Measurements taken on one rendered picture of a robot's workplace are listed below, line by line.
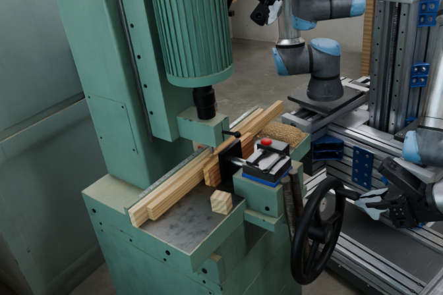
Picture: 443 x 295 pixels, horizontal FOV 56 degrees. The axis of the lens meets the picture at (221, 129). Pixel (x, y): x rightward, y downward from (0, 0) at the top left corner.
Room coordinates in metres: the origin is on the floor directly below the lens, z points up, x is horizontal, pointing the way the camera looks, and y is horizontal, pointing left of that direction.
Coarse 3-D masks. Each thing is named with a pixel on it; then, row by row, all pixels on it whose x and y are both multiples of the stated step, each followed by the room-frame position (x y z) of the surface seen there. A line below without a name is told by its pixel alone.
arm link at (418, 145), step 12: (432, 60) 0.91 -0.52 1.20; (432, 72) 0.88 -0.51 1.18; (432, 84) 0.87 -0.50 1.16; (432, 96) 0.85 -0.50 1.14; (432, 108) 0.83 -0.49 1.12; (420, 120) 0.84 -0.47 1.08; (432, 120) 0.82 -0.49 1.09; (408, 132) 0.84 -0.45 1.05; (420, 132) 0.82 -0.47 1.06; (432, 132) 0.80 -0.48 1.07; (408, 144) 0.81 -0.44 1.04; (420, 144) 0.80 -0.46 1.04; (432, 144) 0.79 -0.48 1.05; (408, 156) 0.80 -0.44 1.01; (420, 156) 0.79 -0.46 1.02; (432, 156) 0.77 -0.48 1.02
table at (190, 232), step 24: (240, 168) 0.99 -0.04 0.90; (192, 192) 0.91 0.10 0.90; (168, 216) 0.82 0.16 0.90; (192, 216) 0.81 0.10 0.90; (216, 216) 0.80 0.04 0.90; (240, 216) 0.83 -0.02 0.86; (264, 216) 0.81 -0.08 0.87; (144, 240) 0.78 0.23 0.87; (168, 240) 0.74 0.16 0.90; (192, 240) 0.73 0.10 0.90; (216, 240) 0.75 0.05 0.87; (192, 264) 0.68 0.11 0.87
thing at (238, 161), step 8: (232, 144) 0.98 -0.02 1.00; (240, 144) 0.99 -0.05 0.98; (224, 152) 0.94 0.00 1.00; (232, 152) 0.96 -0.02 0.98; (240, 152) 0.99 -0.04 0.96; (224, 160) 0.94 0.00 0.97; (232, 160) 0.95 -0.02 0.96; (240, 160) 0.94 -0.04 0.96; (224, 168) 0.93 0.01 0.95; (232, 168) 0.96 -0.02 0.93; (224, 176) 0.93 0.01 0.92
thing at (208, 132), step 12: (192, 108) 1.08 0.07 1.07; (180, 120) 1.04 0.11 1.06; (192, 120) 1.01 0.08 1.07; (204, 120) 1.00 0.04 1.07; (216, 120) 0.99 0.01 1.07; (228, 120) 1.01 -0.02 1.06; (180, 132) 1.04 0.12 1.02; (192, 132) 1.01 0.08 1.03; (204, 132) 0.98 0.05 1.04; (216, 132) 0.97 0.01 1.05; (216, 144) 0.96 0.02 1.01
